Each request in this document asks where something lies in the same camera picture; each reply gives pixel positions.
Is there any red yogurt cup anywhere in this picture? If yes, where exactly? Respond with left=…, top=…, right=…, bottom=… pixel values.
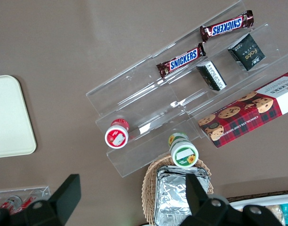
left=104, top=119, right=130, bottom=149

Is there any black box gold print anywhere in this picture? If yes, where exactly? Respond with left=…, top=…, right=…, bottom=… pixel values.
left=228, top=32, right=266, bottom=72

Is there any light wicker basket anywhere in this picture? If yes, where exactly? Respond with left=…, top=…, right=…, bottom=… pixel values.
left=141, top=155, right=215, bottom=226

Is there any clear acrylic bottle rack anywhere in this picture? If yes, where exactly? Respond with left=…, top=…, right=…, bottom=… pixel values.
left=0, top=186, right=51, bottom=214

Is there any cream plastic tray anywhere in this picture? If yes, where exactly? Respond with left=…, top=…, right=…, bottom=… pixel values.
left=0, top=74, right=37, bottom=159

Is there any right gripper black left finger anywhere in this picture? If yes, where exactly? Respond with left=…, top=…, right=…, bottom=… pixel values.
left=22, top=174, right=82, bottom=226

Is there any Snickers chocolate bar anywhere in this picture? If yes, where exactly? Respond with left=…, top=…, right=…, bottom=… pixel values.
left=156, top=42, right=207, bottom=79
left=199, top=9, right=255, bottom=43

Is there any black box white label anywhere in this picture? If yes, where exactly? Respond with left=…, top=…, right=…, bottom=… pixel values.
left=196, top=60, right=227, bottom=92

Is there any red cola bottle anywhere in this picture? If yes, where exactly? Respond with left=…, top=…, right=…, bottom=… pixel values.
left=3, top=195, right=23, bottom=209
left=18, top=196, right=38, bottom=214

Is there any dark brown mat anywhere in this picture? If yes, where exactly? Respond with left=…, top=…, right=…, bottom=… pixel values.
left=226, top=189, right=288, bottom=202

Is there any red tartan Walkers cookie box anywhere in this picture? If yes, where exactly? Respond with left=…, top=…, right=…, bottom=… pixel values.
left=197, top=72, right=288, bottom=148

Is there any clear bag of rice crackers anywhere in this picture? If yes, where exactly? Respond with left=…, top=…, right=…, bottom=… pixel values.
left=266, top=204, right=286, bottom=226

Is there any green sunflower yogurt cup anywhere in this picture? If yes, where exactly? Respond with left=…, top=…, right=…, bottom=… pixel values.
left=167, top=132, right=199, bottom=168

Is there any white rectangular bin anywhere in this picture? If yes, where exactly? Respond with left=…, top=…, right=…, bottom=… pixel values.
left=226, top=193, right=288, bottom=226

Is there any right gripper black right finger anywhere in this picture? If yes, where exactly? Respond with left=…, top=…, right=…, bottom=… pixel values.
left=178, top=174, right=233, bottom=226

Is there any clear acrylic step riser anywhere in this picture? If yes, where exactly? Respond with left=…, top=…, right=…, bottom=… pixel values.
left=152, top=0, right=288, bottom=142
left=86, top=55, right=202, bottom=178

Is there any aluminium foil container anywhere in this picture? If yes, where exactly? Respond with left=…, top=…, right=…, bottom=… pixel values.
left=155, top=174, right=212, bottom=226
left=156, top=165, right=209, bottom=180

